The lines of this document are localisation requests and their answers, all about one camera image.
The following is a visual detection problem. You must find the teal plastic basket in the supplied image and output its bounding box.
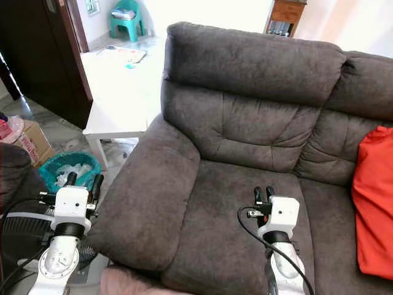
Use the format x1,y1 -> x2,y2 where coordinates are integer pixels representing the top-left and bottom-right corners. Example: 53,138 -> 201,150
38,150 -> 103,195

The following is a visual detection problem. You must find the red pillow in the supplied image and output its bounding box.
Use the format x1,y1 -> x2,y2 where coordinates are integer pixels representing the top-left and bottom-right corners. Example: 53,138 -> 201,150
351,125 -> 393,281

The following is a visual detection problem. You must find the colourful printed paper sheet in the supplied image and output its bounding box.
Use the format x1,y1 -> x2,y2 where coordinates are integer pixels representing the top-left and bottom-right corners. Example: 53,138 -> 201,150
98,45 -> 147,65

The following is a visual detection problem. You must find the black floor fan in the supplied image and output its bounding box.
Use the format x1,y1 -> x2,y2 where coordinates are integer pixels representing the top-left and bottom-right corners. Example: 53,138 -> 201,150
0,211 -> 100,291

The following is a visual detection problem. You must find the brown wooden cabinet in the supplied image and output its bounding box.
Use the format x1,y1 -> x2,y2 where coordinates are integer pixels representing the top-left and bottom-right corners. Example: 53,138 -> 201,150
263,0 -> 308,38

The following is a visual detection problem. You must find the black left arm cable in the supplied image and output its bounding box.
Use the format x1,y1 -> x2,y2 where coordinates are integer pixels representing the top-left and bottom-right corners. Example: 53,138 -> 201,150
0,195 -> 57,294

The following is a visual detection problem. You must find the folded grey cloth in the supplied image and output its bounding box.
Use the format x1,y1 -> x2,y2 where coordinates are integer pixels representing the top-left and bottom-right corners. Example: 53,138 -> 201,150
111,8 -> 138,21

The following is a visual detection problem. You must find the dark grey armchair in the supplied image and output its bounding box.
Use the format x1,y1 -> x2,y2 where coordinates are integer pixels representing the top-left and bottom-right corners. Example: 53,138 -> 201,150
0,142 -> 45,213

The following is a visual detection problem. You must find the teal plastic stool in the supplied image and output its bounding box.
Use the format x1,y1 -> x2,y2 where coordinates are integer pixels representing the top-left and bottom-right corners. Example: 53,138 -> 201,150
109,0 -> 147,43

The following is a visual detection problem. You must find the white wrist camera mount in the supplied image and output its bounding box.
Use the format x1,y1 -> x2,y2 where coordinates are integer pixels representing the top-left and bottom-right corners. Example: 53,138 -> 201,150
265,197 -> 300,235
53,186 -> 91,226

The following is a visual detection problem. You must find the pink pillow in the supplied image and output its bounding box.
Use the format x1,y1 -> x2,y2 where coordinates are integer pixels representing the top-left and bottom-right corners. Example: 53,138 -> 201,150
99,265 -> 192,295

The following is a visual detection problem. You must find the grey fabric sofa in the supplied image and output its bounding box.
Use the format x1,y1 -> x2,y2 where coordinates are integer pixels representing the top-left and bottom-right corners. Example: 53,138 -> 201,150
91,21 -> 393,295

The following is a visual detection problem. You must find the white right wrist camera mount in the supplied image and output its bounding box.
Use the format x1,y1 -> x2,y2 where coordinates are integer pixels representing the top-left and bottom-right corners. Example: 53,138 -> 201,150
265,197 -> 300,235

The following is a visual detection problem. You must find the white table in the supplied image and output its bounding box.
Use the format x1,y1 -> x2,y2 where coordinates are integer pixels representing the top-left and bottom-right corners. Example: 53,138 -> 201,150
82,43 -> 168,171

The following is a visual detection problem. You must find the clear plastic bag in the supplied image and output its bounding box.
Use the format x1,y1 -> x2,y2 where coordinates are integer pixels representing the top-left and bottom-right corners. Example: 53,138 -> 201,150
6,116 -> 26,144

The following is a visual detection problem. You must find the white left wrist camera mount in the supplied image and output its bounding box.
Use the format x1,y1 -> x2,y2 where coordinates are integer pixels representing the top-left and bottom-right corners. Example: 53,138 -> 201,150
53,186 -> 91,226

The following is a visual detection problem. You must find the dark brown door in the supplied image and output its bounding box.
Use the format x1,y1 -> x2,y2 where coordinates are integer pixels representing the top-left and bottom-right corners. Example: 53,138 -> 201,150
0,0 -> 95,130

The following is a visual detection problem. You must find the brown cardboard box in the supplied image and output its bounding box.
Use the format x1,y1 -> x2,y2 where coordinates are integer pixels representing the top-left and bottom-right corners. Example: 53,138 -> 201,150
17,119 -> 56,167

